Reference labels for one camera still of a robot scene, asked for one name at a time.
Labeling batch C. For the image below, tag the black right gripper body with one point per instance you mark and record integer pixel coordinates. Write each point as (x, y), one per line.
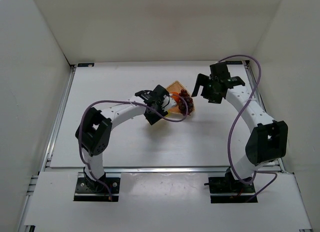
(210, 86)

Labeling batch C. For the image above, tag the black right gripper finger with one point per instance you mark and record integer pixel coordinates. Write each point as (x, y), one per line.
(200, 81)
(213, 97)

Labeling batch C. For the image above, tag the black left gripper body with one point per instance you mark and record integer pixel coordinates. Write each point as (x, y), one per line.
(162, 100)

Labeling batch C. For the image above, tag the orange fake orange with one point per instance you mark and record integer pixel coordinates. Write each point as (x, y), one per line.
(175, 96)

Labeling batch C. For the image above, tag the dark red fake grapes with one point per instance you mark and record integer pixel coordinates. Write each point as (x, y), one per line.
(186, 106)

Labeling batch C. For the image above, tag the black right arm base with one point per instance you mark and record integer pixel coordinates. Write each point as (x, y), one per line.
(225, 189)

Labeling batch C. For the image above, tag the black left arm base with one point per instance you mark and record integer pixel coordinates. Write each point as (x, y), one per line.
(93, 191)

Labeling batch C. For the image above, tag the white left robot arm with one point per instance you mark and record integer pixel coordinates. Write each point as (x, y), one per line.
(101, 117)

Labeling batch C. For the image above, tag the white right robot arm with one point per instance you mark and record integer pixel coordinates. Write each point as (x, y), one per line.
(237, 97)

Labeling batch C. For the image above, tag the woven triangular fruit basket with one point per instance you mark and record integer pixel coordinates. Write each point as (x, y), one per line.
(176, 86)

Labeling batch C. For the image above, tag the aluminium right side rail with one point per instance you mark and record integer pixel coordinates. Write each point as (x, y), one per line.
(260, 96)

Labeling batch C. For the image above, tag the aluminium rail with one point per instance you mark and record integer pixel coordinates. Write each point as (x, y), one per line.
(205, 169)
(260, 96)
(58, 119)

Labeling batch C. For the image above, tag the aluminium front rail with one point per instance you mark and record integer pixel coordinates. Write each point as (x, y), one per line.
(205, 169)

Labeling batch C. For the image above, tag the aluminium left side rail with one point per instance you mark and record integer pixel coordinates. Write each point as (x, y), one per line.
(58, 119)

